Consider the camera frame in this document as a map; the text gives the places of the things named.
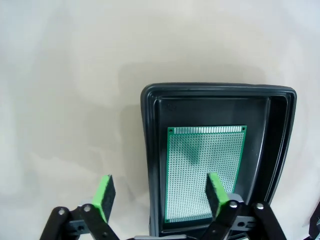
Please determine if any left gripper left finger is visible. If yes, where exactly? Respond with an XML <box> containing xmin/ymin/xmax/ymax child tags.
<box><xmin>39</xmin><ymin>174</ymin><xmax>118</xmax><ymax>240</ymax></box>

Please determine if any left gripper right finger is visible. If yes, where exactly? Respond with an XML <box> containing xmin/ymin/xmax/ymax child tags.
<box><xmin>199</xmin><ymin>172</ymin><xmax>288</xmax><ymax>240</ymax></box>

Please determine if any black plastic ESD tray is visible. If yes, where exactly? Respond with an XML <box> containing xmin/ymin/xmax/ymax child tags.
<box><xmin>140</xmin><ymin>82</ymin><xmax>298</xmax><ymax>238</ymax></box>

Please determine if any green perforated circuit board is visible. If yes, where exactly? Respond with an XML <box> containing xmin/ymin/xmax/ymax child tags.
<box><xmin>163</xmin><ymin>125</ymin><xmax>248</xmax><ymax>223</ymax></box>

